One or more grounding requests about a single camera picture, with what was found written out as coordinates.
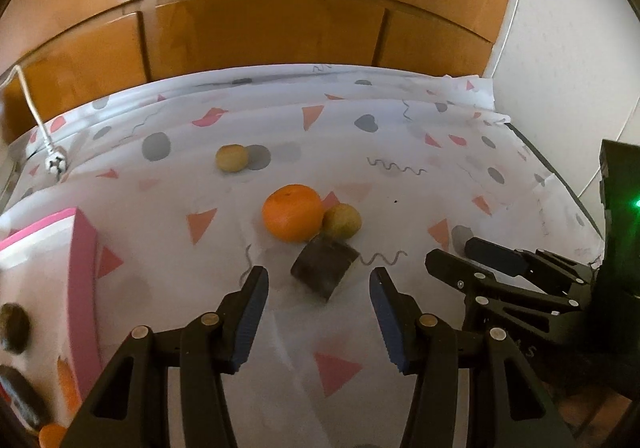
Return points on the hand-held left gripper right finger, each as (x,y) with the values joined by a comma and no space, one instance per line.
(387,318)

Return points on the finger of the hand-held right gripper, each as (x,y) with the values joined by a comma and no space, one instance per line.
(450,268)
(492,252)

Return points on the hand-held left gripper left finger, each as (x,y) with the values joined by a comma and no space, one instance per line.
(252,318)

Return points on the dark brown cylinder piece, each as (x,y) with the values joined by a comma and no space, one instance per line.
(20,395)
(322,268)

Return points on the pink shallow box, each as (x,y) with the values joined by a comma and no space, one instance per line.
(82,268)

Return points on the orange carrot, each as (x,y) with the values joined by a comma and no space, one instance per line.
(67,385)

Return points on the orange mandarin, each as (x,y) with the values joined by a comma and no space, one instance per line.
(50,435)
(292,213)

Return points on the dark passion fruit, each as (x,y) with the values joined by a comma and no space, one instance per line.
(12,328)

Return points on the small yellow-green round fruit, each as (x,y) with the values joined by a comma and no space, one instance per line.
(342,221)
(232,158)

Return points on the white patterned tablecloth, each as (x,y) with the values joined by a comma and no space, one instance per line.
(400,137)

